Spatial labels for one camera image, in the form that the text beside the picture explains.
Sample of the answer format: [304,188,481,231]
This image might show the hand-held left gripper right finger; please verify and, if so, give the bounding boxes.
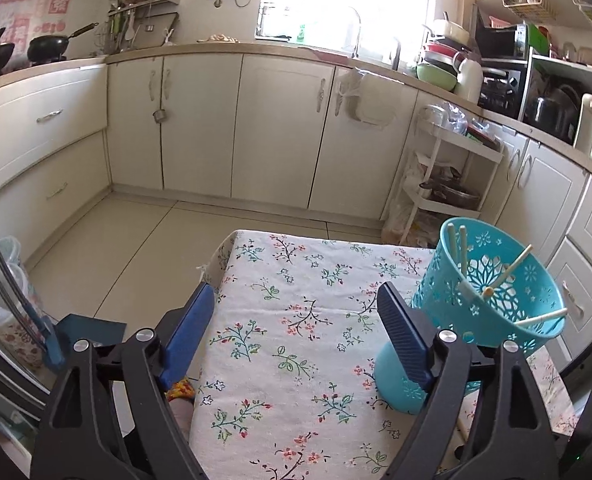
[377,281,560,480]

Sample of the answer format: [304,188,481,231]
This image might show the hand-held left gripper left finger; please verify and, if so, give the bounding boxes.
[36,282,217,480]

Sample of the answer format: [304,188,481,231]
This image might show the blue plastic basket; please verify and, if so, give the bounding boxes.
[374,216,568,415]

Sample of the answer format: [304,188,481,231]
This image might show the beige chopstick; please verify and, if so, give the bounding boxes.
[446,225,462,276]
[482,245,534,297]
[459,226,473,288]
[515,310,569,326]

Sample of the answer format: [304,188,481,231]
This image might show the colourful patterned cloth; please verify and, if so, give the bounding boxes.
[166,379,197,436]

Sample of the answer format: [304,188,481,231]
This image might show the floral tablecloth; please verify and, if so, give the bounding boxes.
[188,230,579,480]

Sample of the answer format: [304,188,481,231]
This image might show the metal pan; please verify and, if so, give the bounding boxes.
[418,175,483,212]

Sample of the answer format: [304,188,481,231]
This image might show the white shelf cart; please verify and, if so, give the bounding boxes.
[386,104,505,250]

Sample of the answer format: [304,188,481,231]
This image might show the trash bin with plastic bag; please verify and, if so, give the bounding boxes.
[0,235,46,372]

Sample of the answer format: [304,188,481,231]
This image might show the white cabinet with drawers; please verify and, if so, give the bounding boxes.
[491,122,592,363]

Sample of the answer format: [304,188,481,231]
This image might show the clear plastic bags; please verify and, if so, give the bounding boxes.
[420,101,471,135]

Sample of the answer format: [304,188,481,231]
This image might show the white door base cabinet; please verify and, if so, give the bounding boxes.
[106,51,423,222]

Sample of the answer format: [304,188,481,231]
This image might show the white plastic bag holder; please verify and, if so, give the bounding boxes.
[335,71,397,132]

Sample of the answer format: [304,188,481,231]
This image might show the white drawer cabinet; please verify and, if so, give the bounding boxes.
[0,62,112,273]

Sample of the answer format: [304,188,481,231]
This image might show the green bowl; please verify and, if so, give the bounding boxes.
[416,62,460,92]

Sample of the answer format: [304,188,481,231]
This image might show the white thermos jug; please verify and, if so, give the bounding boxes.
[453,56,485,104]

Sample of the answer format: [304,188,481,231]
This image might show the black toaster oven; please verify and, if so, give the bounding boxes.
[478,60,525,119]

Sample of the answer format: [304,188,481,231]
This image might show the stack of bowls and dishes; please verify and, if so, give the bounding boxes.
[418,11,478,92]

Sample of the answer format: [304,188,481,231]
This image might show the black microwave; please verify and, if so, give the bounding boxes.
[475,22,530,63]

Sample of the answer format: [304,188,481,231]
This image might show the metal faucet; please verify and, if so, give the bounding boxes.
[347,6,365,59]

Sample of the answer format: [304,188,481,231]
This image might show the white pot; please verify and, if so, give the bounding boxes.
[433,18,471,44]

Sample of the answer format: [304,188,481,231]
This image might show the black wok with handle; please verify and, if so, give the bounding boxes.
[27,22,100,64]

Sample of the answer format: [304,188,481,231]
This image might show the wall utensil rack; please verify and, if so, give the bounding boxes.
[94,0,183,57]

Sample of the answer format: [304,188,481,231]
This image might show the white wire basket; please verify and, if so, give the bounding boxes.
[501,0,548,19]

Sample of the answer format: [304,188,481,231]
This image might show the pink wall sticker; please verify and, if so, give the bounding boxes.
[0,0,72,47]

